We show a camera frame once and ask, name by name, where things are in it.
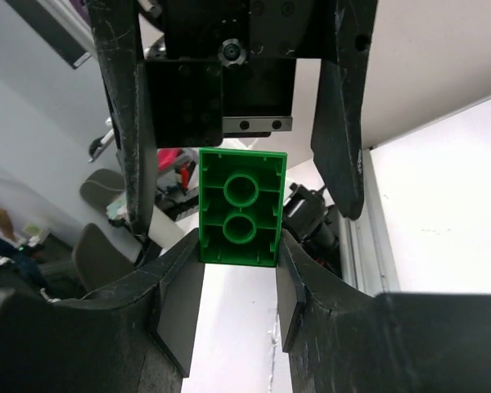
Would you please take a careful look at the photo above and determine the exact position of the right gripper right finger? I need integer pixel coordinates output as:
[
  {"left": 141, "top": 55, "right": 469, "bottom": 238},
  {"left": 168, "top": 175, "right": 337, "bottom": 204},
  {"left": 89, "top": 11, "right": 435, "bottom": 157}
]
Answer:
[{"left": 276, "top": 232, "right": 491, "bottom": 392}]

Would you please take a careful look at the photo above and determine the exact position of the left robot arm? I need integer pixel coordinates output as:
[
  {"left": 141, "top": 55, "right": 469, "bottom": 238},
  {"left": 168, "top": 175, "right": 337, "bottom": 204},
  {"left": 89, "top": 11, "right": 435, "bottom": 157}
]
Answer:
[{"left": 85, "top": 1, "right": 377, "bottom": 272}]

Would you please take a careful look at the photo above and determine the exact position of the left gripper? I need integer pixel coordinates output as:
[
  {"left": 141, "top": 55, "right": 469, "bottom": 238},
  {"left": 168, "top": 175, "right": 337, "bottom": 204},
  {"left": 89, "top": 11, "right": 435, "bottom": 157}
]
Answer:
[{"left": 87, "top": 0, "right": 378, "bottom": 236}]

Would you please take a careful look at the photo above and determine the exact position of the green lego brick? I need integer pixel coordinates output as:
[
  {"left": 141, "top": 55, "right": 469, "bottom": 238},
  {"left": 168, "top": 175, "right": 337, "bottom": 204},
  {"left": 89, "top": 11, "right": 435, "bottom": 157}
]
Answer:
[{"left": 199, "top": 147, "right": 287, "bottom": 268}]

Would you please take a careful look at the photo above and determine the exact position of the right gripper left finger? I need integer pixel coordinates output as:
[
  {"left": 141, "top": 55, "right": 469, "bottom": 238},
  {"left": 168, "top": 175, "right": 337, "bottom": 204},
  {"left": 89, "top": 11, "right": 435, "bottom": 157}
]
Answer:
[{"left": 0, "top": 230, "right": 205, "bottom": 392}]

